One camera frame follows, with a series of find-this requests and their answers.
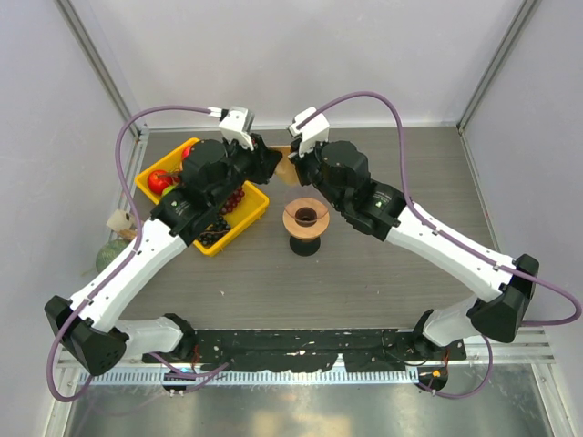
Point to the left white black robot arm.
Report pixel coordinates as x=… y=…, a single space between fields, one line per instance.
x=90 y=322

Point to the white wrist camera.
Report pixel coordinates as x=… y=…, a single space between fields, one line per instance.
x=307 y=131
x=235 y=125

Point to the yellow plastic tray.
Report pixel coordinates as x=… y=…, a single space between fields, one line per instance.
x=253 y=202

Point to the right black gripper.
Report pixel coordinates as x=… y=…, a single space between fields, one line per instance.
x=300 y=162

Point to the round wooden ring holder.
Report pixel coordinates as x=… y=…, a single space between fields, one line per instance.
x=307 y=233

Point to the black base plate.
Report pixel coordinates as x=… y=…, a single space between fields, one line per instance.
x=309 y=350

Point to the green melon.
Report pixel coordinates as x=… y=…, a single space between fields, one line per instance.
x=109 y=252

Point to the red apple top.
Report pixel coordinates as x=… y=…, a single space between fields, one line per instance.
x=187 y=152

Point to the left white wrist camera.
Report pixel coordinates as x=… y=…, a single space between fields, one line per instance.
x=235 y=125

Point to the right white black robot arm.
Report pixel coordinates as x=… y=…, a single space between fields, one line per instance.
x=501 y=291

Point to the dark red glass carafe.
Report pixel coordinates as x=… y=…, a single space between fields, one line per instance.
x=304 y=247

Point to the red apple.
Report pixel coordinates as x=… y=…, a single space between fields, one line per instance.
x=158 y=181
x=187 y=152

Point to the brown paper coffee filter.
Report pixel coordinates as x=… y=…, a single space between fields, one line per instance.
x=285 y=169

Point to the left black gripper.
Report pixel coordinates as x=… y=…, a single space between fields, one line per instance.
x=263 y=159

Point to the green apple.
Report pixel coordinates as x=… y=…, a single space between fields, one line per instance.
x=168 y=189

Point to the aluminium front rail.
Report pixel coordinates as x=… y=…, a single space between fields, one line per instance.
x=529 y=346

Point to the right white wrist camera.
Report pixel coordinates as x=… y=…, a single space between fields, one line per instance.
x=307 y=131

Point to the red apple left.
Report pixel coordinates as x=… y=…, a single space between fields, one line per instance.
x=158 y=181

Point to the dark black grape bunch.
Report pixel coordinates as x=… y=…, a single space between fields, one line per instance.
x=214 y=232

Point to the purple grape bunch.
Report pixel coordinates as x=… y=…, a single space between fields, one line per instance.
x=233 y=201

